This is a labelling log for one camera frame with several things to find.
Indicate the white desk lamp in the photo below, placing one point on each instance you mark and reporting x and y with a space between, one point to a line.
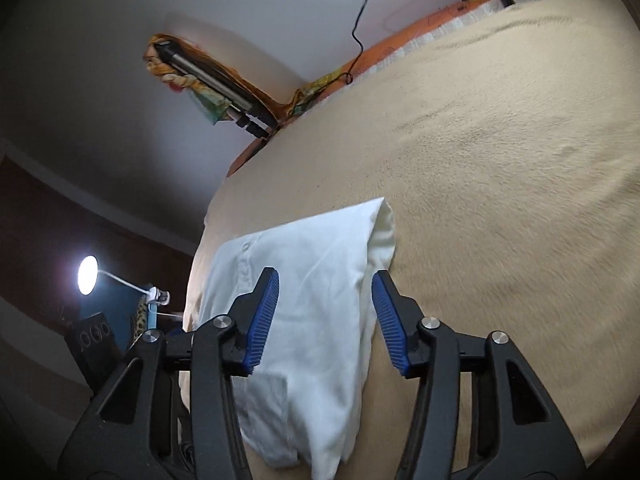
88 275

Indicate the white shirt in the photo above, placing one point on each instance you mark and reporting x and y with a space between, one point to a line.
320 270

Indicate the beige bed blanket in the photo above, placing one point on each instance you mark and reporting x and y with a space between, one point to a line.
500 160

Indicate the blue cabinet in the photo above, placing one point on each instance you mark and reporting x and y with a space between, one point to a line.
117 305

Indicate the black speaker box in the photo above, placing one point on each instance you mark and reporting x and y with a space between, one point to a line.
95 347

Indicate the leopard print cloth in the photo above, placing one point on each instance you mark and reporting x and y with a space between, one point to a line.
142 317

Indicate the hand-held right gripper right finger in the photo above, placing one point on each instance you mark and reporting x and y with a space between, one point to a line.
392 327

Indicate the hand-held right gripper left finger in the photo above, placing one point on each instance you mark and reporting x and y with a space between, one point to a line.
260 327

